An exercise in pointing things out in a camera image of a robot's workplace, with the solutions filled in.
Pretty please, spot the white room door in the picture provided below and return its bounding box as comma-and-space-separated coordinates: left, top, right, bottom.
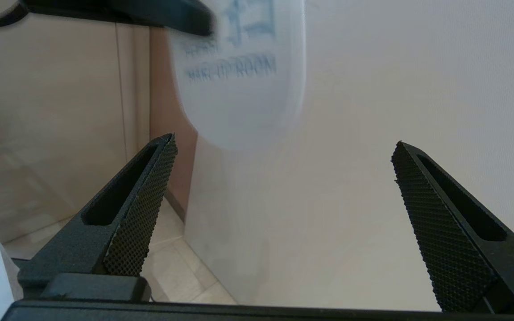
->
184, 0, 514, 313

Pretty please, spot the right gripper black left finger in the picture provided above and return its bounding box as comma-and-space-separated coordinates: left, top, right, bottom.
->
17, 133, 178, 291

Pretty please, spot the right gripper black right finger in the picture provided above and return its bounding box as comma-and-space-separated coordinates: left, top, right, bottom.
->
390, 141, 514, 313

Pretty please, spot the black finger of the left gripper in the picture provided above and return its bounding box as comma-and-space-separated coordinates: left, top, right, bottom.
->
18, 0, 216, 37

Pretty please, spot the white plastic door hanger sign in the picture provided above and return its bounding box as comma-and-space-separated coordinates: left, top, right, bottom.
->
168, 0, 307, 151

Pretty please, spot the grey wall baseboard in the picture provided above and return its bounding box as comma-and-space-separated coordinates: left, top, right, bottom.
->
166, 189, 187, 222

